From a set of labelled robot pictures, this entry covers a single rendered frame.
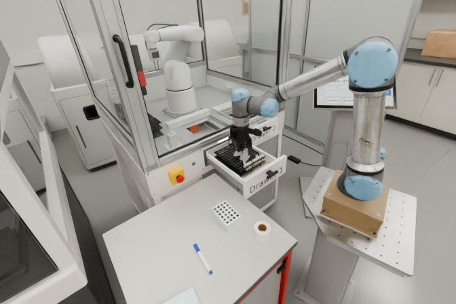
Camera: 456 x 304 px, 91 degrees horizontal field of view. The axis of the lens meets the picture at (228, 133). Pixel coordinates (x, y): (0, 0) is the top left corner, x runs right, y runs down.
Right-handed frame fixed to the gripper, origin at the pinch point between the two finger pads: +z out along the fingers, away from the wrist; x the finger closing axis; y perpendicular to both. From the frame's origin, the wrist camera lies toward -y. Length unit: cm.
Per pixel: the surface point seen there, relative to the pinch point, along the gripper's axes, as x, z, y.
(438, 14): -21, -40, -371
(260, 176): 10.8, 5.0, 0.0
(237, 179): 2.7, 7.2, 8.0
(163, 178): -23.0, 7.5, 34.7
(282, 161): 10.8, 4.4, -15.7
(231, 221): 14.4, 15.2, 21.7
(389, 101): 24, -5, -107
